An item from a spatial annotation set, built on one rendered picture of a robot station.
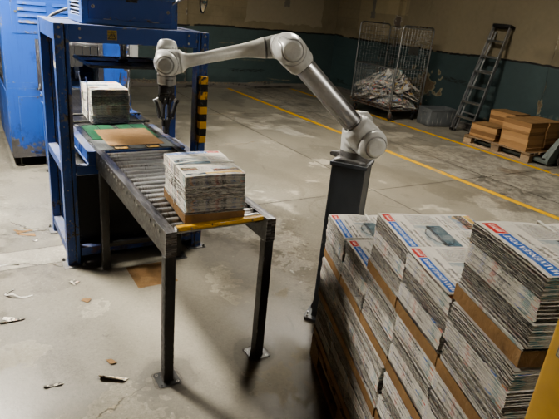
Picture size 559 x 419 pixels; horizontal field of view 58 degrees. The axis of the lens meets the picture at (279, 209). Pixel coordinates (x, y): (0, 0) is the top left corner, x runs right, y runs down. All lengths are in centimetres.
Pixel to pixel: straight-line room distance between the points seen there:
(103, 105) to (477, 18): 764
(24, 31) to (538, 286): 510
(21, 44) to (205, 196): 365
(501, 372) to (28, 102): 509
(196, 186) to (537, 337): 152
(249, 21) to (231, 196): 994
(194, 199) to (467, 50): 860
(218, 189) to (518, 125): 657
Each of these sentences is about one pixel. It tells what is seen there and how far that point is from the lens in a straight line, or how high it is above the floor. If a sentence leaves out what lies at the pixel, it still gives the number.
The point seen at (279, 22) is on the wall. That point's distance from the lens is 1248.
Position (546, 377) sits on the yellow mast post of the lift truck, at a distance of 86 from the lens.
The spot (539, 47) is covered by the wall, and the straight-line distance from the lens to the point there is 958.
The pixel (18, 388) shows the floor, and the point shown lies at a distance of 276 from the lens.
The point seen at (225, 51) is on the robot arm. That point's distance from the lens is 250.
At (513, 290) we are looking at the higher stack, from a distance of 123.
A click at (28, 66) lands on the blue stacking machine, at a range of 565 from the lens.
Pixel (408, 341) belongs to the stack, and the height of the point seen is 79.
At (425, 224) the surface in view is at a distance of 190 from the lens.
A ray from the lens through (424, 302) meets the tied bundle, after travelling 159.
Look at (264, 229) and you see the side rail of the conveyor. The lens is 246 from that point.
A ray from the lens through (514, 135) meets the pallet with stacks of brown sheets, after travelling 842.
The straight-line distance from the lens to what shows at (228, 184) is 231.
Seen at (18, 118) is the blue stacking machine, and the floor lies 50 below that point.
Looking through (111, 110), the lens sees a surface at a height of 89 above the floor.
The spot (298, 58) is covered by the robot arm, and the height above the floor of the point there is 154.
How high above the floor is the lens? 173
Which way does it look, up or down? 21 degrees down
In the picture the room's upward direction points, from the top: 6 degrees clockwise
